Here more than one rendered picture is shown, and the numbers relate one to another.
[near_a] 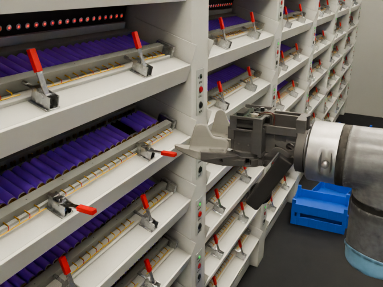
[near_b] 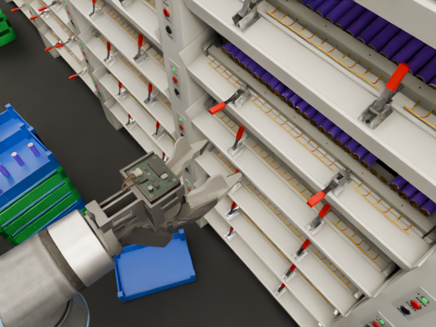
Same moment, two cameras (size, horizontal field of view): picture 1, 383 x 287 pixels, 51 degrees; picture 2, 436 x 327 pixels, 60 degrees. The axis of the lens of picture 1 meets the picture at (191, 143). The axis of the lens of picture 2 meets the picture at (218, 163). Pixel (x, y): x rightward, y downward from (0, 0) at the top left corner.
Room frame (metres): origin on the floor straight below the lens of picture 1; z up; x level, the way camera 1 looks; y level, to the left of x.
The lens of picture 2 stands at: (0.77, -0.29, 1.53)
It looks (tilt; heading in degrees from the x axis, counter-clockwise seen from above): 57 degrees down; 112
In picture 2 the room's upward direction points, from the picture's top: straight up
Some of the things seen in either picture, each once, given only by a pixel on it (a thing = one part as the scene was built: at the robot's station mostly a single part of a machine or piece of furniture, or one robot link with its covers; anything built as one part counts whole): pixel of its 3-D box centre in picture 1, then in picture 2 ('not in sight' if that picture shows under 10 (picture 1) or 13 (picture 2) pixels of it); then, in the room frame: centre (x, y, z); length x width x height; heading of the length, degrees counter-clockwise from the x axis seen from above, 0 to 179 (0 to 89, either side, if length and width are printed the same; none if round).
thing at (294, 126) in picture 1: (269, 139); (138, 205); (0.58, -0.12, 1.08); 0.12 x 0.08 x 0.09; 62
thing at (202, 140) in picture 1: (200, 140); (183, 150); (0.60, -0.01, 1.07); 0.09 x 0.03 x 0.06; 80
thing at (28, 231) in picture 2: not in sight; (32, 200); (-0.18, 0.06, 0.20); 0.30 x 0.20 x 0.08; 69
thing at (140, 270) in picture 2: not in sight; (153, 264); (0.34, 0.05, 0.04); 0.30 x 0.20 x 0.08; 39
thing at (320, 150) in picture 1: (322, 152); (84, 243); (0.54, -0.19, 1.08); 0.10 x 0.05 x 0.09; 152
